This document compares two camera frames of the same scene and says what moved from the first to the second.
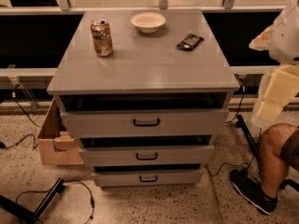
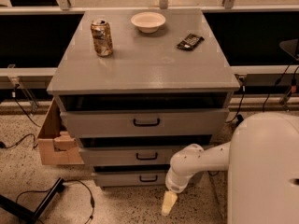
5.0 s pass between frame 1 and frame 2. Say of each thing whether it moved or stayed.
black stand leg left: stayed
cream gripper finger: moved
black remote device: stayed
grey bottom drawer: stayed
